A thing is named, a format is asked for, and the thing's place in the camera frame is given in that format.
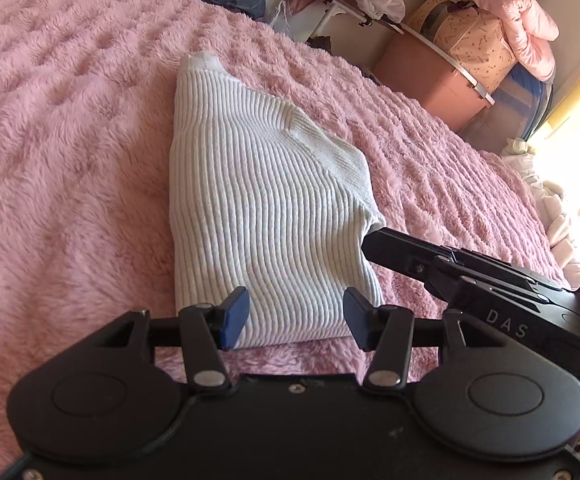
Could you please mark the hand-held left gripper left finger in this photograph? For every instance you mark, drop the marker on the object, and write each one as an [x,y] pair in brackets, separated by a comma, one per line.
[235,317]

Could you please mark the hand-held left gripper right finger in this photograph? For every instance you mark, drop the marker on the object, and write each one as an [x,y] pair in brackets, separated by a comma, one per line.
[357,321]

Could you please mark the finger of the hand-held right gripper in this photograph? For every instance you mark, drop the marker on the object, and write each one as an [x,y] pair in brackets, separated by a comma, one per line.
[399,252]

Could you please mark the white ribbed knit garment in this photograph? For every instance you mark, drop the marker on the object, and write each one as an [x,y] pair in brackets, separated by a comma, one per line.
[265,200]

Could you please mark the pink plastic storage box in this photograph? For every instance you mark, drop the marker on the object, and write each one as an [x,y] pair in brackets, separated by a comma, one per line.
[419,80]

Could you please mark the clear blue storage bin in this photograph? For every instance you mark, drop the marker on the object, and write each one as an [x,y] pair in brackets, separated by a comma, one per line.
[514,110]

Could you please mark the beige patterned storage bag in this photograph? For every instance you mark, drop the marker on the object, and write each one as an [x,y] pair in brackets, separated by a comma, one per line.
[474,45]

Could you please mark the pink fluffy blanket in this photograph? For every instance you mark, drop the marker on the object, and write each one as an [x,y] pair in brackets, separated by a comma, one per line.
[70,135]

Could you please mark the white folding table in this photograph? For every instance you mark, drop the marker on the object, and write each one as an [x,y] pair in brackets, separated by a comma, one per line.
[340,10]

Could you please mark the pink duvet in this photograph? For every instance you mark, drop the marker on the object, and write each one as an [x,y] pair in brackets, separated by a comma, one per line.
[514,5]

